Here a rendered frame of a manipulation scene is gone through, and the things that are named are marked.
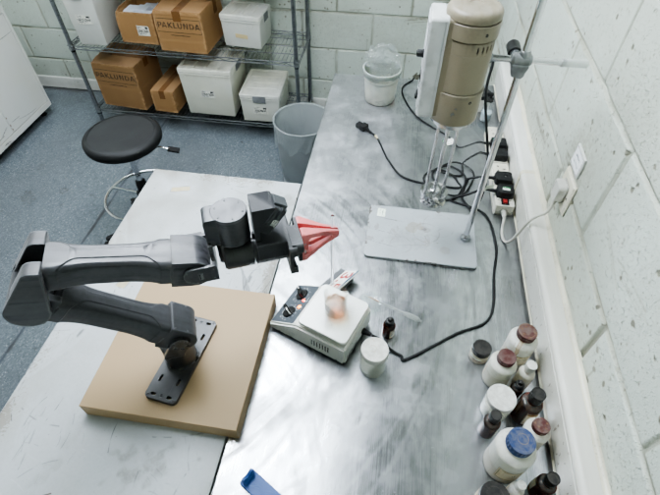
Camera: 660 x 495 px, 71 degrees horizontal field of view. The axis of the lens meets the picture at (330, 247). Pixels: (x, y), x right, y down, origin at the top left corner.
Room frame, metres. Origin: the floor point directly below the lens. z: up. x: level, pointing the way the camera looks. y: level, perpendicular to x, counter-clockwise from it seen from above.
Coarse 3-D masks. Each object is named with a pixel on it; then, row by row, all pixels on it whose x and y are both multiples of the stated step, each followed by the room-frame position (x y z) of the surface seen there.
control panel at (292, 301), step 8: (296, 288) 0.67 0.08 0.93; (304, 288) 0.66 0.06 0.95; (312, 288) 0.65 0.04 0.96; (312, 296) 0.62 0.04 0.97; (288, 304) 0.62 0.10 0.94; (296, 304) 0.61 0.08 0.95; (304, 304) 0.60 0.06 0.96; (280, 312) 0.60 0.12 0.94; (296, 312) 0.58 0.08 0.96; (280, 320) 0.57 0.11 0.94; (288, 320) 0.56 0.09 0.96
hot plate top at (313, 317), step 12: (312, 300) 0.60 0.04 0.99; (348, 300) 0.60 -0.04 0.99; (360, 300) 0.60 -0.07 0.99; (312, 312) 0.56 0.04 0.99; (348, 312) 0.56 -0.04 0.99; (360, 312) 0.56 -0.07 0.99; (312, 324) 0.53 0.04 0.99; (324, 324) 0.53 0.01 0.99; (336, 324) 0.53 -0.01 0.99; (348, 324) 0.53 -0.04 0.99; (324, 336) 0.51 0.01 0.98; (336, 336) 0.50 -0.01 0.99; (348, 336) 0.50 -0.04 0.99
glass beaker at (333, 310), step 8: (328, 288) 0.58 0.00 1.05; (336, 288) 0.59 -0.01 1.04; (344, 288) 0.58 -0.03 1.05; (344, 296) 0.58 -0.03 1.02; (328, 304) 0.55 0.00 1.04; (336, 304) 0.54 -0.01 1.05; (344, 304) 0.55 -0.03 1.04; (328, 312) 0.55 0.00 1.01; (336, 312) 0.54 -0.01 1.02; (344, 312) 0.55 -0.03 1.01
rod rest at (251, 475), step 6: (252, 468) 0.26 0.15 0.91; (246, 474) 0.25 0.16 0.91; (252, 474) 0.25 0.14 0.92; (258, 474) 0.25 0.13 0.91; (246, 480) 0.24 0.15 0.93; (252, 480) 0.24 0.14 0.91; (258, 480) 0.24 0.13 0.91; (264, 480) 0.24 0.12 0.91; (246, 486) 0.23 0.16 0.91; (252, 486) 0.23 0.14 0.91; (258, 486) 0.23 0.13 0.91; (264, 486) 0.23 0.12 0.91; (270, 486) 0.23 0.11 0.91; (252, 492) 0.22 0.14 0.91; (258, 492) 0.22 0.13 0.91; (264, 492) 0.22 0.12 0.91; (270, 492) 0.22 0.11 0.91; (276, 492) 0.22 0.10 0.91
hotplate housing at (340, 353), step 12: (276, 324) 0.56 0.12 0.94; (288, 324) 0.55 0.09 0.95; (300, 324) 0.54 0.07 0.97; (360, 324) 0.55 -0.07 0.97; (300, 336) 0.53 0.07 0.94; (312, 336) 0.52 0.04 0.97; (360, 336) 0.55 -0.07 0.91; (312, 348) 0.52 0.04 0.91; (324, 348) 0.50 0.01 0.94; (336, 348) 0.49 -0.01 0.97; (348, 348) 0.49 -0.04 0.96; (336, 360) 0.49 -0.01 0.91
